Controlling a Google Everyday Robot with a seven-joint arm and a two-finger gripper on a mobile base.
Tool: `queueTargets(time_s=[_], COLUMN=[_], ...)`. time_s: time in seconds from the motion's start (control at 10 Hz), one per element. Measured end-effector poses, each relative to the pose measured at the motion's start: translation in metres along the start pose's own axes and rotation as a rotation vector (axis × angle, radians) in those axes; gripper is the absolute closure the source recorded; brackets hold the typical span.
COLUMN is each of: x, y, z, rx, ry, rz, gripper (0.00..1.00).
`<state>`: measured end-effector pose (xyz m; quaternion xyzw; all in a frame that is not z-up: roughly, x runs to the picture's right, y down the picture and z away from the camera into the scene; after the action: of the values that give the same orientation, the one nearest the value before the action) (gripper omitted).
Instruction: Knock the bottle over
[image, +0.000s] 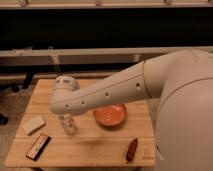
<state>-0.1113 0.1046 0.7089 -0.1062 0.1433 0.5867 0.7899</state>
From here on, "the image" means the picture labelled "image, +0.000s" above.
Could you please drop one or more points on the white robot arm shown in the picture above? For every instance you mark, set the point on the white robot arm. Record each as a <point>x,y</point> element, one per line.
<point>182,81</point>

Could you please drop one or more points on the orange bowl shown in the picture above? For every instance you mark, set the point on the orange bowl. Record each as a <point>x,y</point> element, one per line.
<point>110,115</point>

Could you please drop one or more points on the wooden table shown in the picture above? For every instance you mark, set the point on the wooden table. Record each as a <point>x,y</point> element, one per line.
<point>91,145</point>

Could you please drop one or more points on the dark red oblong object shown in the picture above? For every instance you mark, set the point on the dark red oblong object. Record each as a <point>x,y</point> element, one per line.
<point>132,150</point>

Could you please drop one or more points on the white sponge block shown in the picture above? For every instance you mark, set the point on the white sponge block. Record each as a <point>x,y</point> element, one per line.
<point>33,124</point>

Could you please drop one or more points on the grey metal rail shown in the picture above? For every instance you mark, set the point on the grey metal rail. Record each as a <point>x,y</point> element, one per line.
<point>30,57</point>

